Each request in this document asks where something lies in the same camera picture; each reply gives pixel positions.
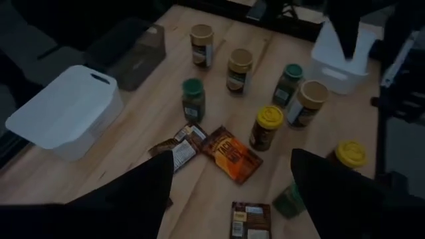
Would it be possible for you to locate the spice jar green lid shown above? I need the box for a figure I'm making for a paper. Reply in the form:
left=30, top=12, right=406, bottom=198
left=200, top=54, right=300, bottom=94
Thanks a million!
left=272, top=63, right=304, bottom=109
left=272, top=181, right=308, bottom=220
left=181, top=78, right=206, bottom=123

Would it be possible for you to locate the grey translucent plastic bin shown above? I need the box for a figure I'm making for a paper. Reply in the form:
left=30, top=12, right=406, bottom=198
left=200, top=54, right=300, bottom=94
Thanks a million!
left=106, top=23, right=167, bottom=92

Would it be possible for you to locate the white plastic bin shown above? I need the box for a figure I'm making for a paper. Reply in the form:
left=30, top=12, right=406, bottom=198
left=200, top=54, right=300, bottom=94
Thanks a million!
left=5, top=64, right=126, bottom=163
left=307, top=19, right=378, bottom=96

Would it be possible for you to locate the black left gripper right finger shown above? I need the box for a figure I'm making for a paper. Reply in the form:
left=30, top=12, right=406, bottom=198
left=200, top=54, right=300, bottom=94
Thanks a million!
left=290, top=148, right=425, bottom=239

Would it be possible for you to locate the brown seasoning packet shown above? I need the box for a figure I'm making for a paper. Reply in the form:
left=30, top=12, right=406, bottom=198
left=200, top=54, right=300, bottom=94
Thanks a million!
left=148, top=138, right=199, bottom=174
left=228, top=201, right=272, bottom=239
left=173, top=121, right=209, bottom=149

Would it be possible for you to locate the orange taco seasoning packet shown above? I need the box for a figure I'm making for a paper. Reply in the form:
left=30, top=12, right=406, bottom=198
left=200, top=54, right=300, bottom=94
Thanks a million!
left=201, top=125, right=264, bottom=185

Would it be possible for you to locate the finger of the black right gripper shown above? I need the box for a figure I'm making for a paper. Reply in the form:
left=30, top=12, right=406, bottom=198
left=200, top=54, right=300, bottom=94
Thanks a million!
left=323, top=0, right=363, bottom=61

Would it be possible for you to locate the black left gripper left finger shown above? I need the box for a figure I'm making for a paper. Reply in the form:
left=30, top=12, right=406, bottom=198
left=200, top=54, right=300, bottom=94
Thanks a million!
left=0, top=151, right=175, bottom=239

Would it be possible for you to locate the spice jar yellow lid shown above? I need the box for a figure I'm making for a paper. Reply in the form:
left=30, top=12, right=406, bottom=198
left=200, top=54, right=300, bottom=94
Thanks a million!
left=248, top=105, right=285, bottom=153
left=327, top=139, right=369, bottom=170

